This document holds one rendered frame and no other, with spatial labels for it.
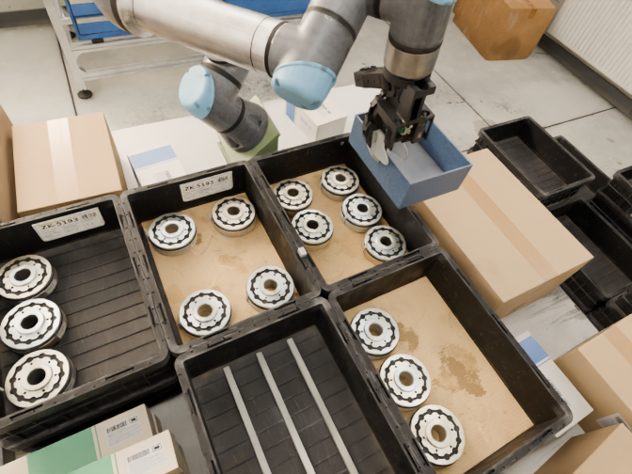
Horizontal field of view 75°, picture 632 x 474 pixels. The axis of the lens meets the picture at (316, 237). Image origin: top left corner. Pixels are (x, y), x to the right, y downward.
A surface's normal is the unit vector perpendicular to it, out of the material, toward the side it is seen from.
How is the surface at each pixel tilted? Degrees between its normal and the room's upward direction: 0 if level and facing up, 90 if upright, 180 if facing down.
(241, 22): 30
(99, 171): 0
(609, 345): 0
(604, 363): 0
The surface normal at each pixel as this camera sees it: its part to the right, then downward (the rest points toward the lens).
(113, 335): 0.12, -0.57
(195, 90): -0.55, -0.13
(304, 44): -0.22, -0.11
